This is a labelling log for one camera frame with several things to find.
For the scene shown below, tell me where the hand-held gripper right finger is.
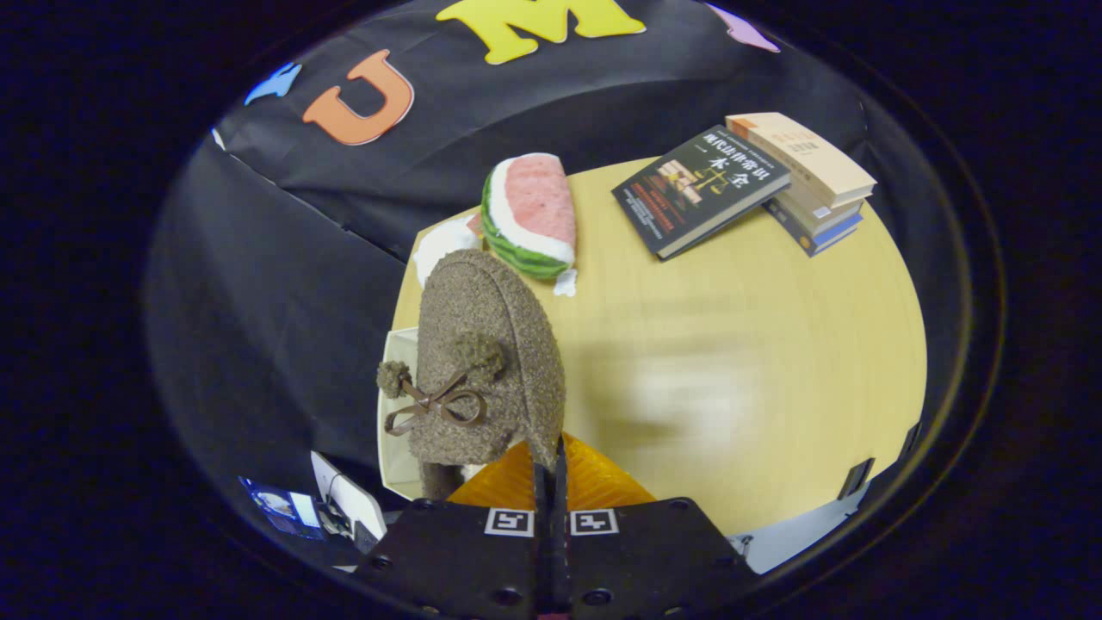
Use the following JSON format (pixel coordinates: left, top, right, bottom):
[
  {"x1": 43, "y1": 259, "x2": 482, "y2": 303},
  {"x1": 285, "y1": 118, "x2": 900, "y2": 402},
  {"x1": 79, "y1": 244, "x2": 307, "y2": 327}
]
[{"x1": 551, "y1": 433, "x2": 763, "y2": 620}]

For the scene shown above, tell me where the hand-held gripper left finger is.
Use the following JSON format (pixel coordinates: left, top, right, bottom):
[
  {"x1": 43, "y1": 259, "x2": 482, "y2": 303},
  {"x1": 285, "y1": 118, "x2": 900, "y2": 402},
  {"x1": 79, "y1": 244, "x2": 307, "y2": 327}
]
[{"x1": 353, "y1": 435, "x2": 552, "y2": 620}]

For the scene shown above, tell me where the cream fabric storage box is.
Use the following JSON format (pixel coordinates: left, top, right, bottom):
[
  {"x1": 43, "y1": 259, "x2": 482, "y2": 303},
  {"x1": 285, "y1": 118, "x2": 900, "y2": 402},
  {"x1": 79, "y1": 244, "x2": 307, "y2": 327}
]
[{"x1": 376, "y1": 325, "x2": 483, "y2": 502}]

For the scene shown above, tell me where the brown fuzzy shoe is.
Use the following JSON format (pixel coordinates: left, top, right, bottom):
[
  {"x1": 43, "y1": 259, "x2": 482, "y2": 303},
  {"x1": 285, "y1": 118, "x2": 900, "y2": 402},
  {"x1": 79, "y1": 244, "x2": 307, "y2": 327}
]
[{"x1": 376, "y1": 250, "x2": 566, "y2": 502}]

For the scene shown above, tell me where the white flat device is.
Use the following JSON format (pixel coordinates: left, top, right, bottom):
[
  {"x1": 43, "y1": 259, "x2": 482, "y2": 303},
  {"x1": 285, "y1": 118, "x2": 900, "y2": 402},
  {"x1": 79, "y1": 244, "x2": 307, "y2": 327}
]
[{"x1": 312, "y1": 450, "x2": 388, "y2": 545}]

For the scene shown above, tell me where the blue screen device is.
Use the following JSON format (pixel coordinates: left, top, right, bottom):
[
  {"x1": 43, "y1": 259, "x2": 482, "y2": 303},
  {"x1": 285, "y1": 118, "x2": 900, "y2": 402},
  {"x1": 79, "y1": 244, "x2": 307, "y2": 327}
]
[{"x1": 239, "y1": 476, "x2": 324, "y2": 541}]

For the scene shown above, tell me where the white plush toy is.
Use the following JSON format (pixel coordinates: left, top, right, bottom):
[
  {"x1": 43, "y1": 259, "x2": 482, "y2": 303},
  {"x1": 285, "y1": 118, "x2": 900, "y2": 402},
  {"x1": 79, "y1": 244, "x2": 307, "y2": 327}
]
[{"x1": 413, "y1": 215, "x2": 484, "y2": 289}]

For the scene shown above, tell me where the watermelon slice plush toy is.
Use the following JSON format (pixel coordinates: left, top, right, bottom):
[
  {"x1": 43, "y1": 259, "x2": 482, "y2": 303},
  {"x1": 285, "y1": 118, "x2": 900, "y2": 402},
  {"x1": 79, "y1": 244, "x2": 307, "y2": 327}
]
[{"x1": 480, "y1": 152, "x2": 578, "y2": 298}]

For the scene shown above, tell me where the black cover book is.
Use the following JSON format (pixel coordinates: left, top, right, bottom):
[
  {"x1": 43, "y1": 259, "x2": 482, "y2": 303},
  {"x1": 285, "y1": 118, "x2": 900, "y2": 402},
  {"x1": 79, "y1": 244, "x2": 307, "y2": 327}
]
[{"x1": 612, "y1": 125, "x2": 791, "y2": 260}]

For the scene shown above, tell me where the beige cover book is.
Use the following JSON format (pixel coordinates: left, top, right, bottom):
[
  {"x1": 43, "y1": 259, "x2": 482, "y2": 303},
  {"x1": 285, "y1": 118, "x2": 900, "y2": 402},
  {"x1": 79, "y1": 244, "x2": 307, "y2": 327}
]
[{"x1": 726, "y1": 112, "x2": 877, "y2": 208}]

